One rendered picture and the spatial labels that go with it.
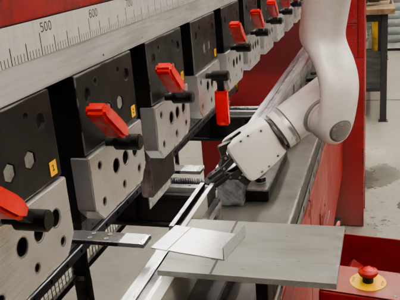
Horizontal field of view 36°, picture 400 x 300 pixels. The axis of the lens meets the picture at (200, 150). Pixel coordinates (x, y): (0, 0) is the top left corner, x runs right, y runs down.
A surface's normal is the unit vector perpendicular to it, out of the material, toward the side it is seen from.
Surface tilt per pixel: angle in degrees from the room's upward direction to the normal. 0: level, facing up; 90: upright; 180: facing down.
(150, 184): 90
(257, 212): 0
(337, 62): 55
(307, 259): 0
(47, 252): 90
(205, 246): 0
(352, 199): 90
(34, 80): 90
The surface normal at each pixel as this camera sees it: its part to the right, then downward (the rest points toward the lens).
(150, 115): -0.28, 0.32
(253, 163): 0.20, 0.37
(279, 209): -0.08, -0.94
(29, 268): 0.96, 0.01
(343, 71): 0.30, -0.24
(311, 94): -0.40, -0.61
